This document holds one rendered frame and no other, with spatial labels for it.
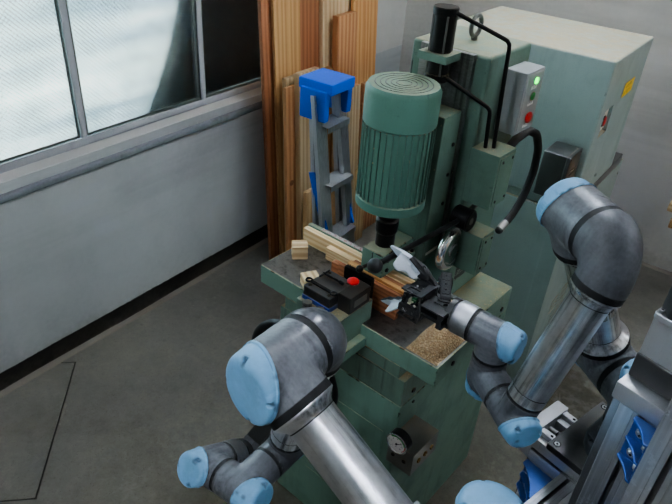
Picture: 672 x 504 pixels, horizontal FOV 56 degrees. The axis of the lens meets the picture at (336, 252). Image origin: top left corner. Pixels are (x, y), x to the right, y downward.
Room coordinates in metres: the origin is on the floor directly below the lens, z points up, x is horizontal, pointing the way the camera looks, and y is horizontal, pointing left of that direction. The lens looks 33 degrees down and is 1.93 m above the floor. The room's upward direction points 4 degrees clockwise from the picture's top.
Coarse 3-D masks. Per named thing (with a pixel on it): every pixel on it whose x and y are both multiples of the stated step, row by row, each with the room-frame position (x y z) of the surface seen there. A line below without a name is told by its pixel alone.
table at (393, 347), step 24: (264, 264) 1.47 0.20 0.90; (288, 264) 1.48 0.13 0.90; (312, 264) 1.49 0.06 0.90; (288, 288) 1.40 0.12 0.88; (360, 336) 1.22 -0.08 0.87; (384, 336) 1.20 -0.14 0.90; (408, 336) 1.20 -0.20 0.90; (408, 360) 1.14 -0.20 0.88; (456, 360) 1.17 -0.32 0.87; (432, 384) 1.10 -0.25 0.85
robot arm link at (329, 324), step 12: (300, 312) 0.81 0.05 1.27; (312, 312) 0.81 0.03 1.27; (324, 312) 0.82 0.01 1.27; (324, 324) 0.79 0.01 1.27; (336, 324) 0.80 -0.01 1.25; (336, 336) 0.78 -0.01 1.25; (336, 348) 0.77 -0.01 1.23; (336, 360) 0.77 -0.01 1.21; (336, 372) 0.82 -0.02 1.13; (264, 444) 0.87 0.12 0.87; (276, 444) 0.85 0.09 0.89; (288, 444) 0.84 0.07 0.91; (276, 456) 0.84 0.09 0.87; (288, 456) 0.85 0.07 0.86; (300, 456) 0.87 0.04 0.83; (288, 468) 0.85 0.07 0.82
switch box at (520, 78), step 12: (516, 72) 1.53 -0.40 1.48; (528, 72) 1.53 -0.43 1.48; (540, 72) 1.57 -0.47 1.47; (516, 84) 1.53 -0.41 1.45; (528, 84) 1.52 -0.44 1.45; (540, 84) 1.58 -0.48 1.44; (504, 96) 1.54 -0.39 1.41; (516, 96) 1.52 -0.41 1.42; (528, 96) 1.54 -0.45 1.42; (504, 108) 1.54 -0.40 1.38; (516, 108) 1.52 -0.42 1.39; (528, 108) 1.55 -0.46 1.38; (504, 120) 1.53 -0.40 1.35; (516, 120) 1.51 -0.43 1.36; (504, 132) 1.53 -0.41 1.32; (516, 132) 1.52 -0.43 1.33
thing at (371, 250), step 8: (400, 232) 1.47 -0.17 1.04; (400, 240) 1.43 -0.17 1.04; (408, 240) 1.44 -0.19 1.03; (368, 248) 1.38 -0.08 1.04; (376, 248) 1.38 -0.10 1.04; (384, 248) 1.39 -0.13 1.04; (368, 256) 1.38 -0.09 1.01; (376, 256) 1.36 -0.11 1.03; (384, 256) 1.35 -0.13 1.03; (384, 264) 1.35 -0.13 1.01; (392, 264) 1.38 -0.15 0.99; (384, 272) 1.36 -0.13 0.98
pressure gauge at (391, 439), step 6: (390, 432) 1.09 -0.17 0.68; (396, 432) 1.08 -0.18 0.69; (402, 432) 1.08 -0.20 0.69; (390, 438) 1.08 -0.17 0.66; (396, 438) 1.07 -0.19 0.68; (402, 438) 1.06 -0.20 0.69; (408, 438) 1.07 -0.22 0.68; (390, 444) 1.08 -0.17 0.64; (408, 444) 1.06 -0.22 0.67; (396, 450) 1.07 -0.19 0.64; (402, 450) 1.06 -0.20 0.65
